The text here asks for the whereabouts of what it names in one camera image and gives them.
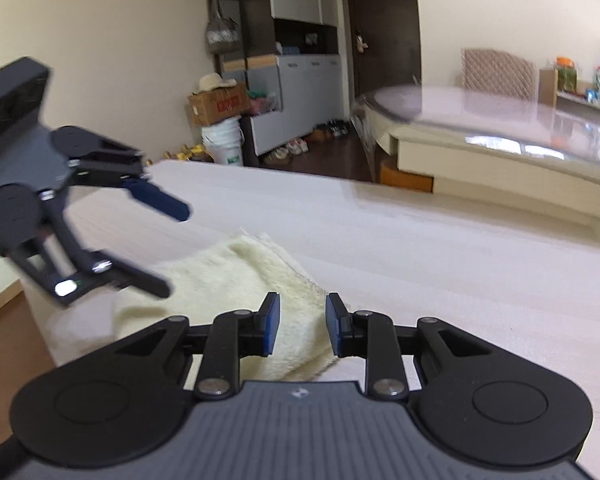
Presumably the cardboard box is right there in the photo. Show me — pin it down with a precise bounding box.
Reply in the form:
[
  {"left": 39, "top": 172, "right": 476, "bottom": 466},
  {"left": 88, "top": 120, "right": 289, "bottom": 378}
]
[{"left": 187, "top": 82, "right": 251, "bottom": 127}]

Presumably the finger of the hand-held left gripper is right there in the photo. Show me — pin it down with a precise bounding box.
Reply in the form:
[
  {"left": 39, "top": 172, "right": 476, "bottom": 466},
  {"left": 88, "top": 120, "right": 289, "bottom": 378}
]
[
  {"left": 70, "top": 141, "right": 191, "bottom": 222},
  {"left": 10, "top": 197, "right": 172, "bottom": 307}
]

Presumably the dark wooden door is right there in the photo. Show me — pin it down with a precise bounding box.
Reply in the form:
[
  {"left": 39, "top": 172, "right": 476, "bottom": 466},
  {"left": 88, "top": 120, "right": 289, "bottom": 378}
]
[{"left": 344, "top": 0, "right": 422, "bottom": 96}]

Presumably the pale yellow towel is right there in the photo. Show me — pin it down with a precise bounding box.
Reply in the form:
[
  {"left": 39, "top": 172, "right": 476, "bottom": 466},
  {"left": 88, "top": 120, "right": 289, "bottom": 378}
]
[{"left": 115, "top": 230, "right": 341, "bottom": 383}]

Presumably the wooden desktop shelf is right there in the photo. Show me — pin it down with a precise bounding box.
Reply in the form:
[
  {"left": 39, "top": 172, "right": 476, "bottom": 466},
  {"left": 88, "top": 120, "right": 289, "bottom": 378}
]
[{"left": 539, "top": 67, "right": 600, "bottom": 116}]

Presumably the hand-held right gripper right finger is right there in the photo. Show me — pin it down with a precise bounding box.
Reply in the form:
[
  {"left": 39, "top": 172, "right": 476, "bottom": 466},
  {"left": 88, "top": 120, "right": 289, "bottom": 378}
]
[{"left": 325, "top": 292, "right": 498, "bottom": 401}]

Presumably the jar with orange lid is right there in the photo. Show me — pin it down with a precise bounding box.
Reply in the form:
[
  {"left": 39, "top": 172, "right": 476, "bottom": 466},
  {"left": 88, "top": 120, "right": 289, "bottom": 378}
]
[{"left": 555, "top": 56, "right": 578, "bottom": 93}]

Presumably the straw hat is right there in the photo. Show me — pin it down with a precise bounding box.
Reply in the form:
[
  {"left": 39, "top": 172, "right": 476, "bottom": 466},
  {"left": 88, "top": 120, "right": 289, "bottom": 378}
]
[{"left": 194, "top": 72, "right": 238, "bottom": 95}]

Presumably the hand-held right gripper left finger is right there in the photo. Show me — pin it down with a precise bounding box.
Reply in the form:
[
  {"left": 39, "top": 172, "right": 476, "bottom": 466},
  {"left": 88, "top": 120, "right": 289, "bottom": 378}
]
[{"left": 115, "top": 291, "right": 282, "bottom": 401}]

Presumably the white plastic bucket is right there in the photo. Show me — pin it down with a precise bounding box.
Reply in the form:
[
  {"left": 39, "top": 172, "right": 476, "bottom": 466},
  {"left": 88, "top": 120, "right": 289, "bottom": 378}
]
[{"left": 201, "top": 119, "right": 245, "bottom": 167}]

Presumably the grey hanging bag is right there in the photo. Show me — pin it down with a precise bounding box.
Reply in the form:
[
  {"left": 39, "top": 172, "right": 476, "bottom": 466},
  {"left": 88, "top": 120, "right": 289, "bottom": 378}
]
[{"left": 206, "top": 0, "right": 241, "bottom": 53}]

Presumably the grey and dark cabinet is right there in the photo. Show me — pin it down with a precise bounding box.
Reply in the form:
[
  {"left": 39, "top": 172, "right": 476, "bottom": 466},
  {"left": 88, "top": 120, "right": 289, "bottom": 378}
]
[{"left": 207, "top": 0, "right": 345, "bottom": 158}]

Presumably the glass-topped dining table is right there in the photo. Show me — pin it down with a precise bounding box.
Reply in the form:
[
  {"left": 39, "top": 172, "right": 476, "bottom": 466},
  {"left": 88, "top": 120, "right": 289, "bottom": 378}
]
[{"left": 352, "top": 82, "right": 600, "bottom": 226}]

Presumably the colourful cloth pile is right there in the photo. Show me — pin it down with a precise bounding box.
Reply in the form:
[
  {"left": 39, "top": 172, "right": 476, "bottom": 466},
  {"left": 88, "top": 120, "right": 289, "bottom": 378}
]
[{"left": 247, "top": 89, "right": 281, "bottom": 117}]

